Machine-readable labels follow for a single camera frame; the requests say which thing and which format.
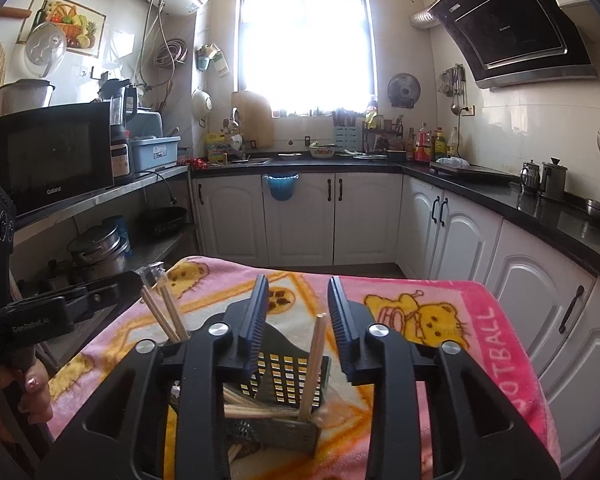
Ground silver exhaust duct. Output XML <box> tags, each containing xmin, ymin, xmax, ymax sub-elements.
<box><xmin>408</xmin><ymin>2</ymin><xmax>451</xmax><ymax>31</ymax></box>

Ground blue bucket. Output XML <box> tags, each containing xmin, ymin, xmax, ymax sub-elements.
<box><xmin>102</xmin><ymin>215</ymin><xmax>129</xmax><ymax>241</ymax></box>

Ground pink printed blanket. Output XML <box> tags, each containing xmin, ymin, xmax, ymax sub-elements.
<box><xmin>45</xmin><ymin>255</ymin><xmax>563</xmax><ymax>480</ymax></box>

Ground yellow box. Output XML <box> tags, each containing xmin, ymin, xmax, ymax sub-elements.
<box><xmin>207</xmin><ymin>132</ymin><xmax>229</xmax><ymax>164</ymax></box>

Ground black blender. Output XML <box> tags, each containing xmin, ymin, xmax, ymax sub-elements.
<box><xmin>98</xmin><ymin>78</ymin><xmax>140</xmax><ymax>186</ymax></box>

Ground blue hanging waste bin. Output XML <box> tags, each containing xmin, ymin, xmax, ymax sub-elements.
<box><xmin>261</xmin><ymin>172</ymin><xmax>300</xmax><ymax>204</ymax></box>

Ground steel kettle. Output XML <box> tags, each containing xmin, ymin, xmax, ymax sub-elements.
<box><xmin>519</xmin><ymin>160</ymin><xmax>542</xmax><ymax>195</ymax></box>

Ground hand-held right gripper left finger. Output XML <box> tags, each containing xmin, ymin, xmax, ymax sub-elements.
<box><xmin>35</xmin><ymin>274</ymin><xmax>271</xmax><ymax>480</ymax></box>

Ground blue dish bin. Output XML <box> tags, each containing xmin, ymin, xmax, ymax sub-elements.
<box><xmin>129</xmin><ymin>135</ymin><xmax>182</xmax><ymax>173</ymax></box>

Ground steel kitchen shelf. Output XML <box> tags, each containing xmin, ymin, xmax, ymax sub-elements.
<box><xmin>10</xmin><ymin>164</ymin><xmax>198</xmax><ymax>306</ymax></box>

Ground pale blue knife block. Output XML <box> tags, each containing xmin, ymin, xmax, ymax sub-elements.
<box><xmin>333</xmin><ymin>110</ymin><xmax>364</xmax><ymax>153</ymax></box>

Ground row of condiment bottles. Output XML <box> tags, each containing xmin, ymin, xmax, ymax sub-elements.
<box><xmin>405</xmin><ymin>121</ymin><xmax>462</xmax><ymax>163</ymax></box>

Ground wall caddy with brushes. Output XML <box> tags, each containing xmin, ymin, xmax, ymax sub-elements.
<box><xmin>195</xmin><ymin>44</ymin><xmax>229</xmax><ymax>77</ymax></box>

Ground dark grey utensil basket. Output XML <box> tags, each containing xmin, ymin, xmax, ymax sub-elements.
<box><xmin>167</xmin><ymin>332</ymin><xmax>333</xmax><ymax>461</ymax></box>

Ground black microwave oven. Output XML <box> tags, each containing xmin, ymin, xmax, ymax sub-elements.
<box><xmin>0</xmin><ymin>101</ymin><xmax>116</xmax><ymax>217</ymax></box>

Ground white kitchen cabinets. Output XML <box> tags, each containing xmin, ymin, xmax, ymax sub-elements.
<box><xmin>190</xmin><ymin>170</ymin><xmax>600</xmax><ymax>461</ymax></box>

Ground black induction cooktop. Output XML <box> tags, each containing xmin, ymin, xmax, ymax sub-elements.
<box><xmin>429</xmin><ymin>160</ymin><xmax>522</xmax><ymax>184</ymax></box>

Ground hanging steel utensils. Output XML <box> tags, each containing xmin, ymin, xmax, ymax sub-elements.
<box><xmin>439</xmin><ymin>64</ymin><xmax>467</xmax><ymax>115</ymax></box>

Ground kitchen window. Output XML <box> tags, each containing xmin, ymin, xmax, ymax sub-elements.
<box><xmin>239</xmin><ymin>0</ymin><xmax>377</xmax><ymax>117</ymax></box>

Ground black frying pan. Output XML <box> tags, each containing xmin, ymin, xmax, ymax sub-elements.
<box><xmin>140</xmin><ymin>206</ymin><xmax>188</xmax><ymax>239</ymax></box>

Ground white hanging colander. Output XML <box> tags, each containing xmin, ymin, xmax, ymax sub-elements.
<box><xmin>190</xmin><ymin>88</ymin><xmax>215</xmax><ymax>126</ymax></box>

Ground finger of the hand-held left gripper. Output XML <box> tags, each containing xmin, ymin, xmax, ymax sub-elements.
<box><xmin>54</xmin><ymin>270</ymin><xmax>144</xmax><ymax>322</ymax></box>

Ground white plastic microwave cover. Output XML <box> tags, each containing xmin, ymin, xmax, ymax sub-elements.
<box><xmin>23</xmin><ymin>21</ymin><xmax>67</xmax><ymax>79</ymax></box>

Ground black countertop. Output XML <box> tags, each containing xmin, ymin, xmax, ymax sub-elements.
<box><xmin>189</xmin><ymin>152</ymin><xmax>600</xmax><ymax>281</ymax></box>

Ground pale wooden cutting board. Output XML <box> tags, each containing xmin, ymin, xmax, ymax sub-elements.
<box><xmin>230</xmin><ymin>90</ymin><xmax>275</xmax><ymax>149</ymax></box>

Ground fruit wall picture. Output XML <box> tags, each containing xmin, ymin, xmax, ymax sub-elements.
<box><xmin>30</xmin><ymin>0</ymin><xmax>107</xmax><ymax>59</ymax></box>

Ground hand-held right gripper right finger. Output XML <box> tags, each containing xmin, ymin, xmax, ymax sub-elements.
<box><xmin>327</xmin><ymin>275</ymin><xmax>563</xmax><ymax>480</ymax></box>

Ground stack of steel pots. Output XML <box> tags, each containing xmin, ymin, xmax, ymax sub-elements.
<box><xmin>66</xmin><ymin>222</ymin><xmax>132</xmax><ymax>278</ymax></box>

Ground steel coffee pot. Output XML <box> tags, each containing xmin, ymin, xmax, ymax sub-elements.
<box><xmin>539</xmin><ymin>157</ymin><xmax>569</xmax><ymax>202</ymax></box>

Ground person's left hand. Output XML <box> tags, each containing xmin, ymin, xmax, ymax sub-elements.
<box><xmin>0</xmin><ymin>362</ymin><xmax>54</xmax><ymax>428</ymax></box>

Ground dark spice rack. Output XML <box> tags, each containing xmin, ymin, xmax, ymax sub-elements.
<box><xmin>362</xmin><ymin>130</ymin><xmax>406</xmax><ymax>161</ymax></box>

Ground black range hood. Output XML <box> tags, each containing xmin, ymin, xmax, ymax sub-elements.
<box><xmin>429</xmin><ymin>0</ymin><xmax>599</xmax><ymax>89</ymax></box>

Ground small wall fan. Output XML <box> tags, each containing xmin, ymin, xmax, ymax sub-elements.
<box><xmin>386</xmin><ymin>73</ymin><xmax>422</xmax><ymax>109</ymax></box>

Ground yellow bottle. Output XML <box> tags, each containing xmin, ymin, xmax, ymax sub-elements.
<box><xmin>365</xmin><ymin>97</ymin><xmax>385</xmax><ymax>131</ymax></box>

